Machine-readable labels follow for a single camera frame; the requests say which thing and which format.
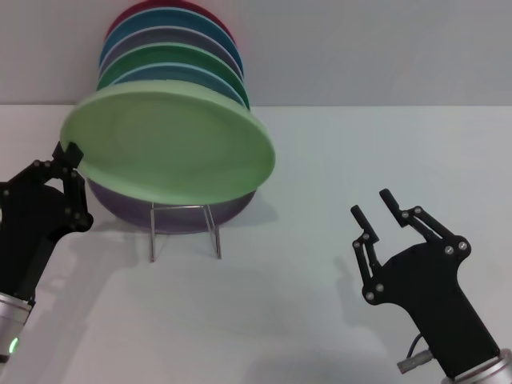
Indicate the light green plate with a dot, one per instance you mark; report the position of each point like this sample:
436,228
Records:
168,140

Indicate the purple plate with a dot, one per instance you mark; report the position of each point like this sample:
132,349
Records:
180,216

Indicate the teal blue plate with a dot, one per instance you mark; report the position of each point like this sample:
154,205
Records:
132,25

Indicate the light blue plate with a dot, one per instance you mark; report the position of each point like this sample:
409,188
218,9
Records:
180,74

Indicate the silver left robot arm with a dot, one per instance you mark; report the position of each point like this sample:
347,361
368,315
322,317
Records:
12,328

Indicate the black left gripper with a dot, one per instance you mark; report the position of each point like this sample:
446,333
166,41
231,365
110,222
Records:
28,232

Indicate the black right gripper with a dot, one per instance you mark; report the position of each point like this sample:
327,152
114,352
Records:
436,288

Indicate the grey lavender plate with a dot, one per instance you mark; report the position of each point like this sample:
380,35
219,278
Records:
124,44

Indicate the dark red plate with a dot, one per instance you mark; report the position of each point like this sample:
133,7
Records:
132,10

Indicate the dark green plate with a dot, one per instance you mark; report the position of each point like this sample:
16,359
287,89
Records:
132,60

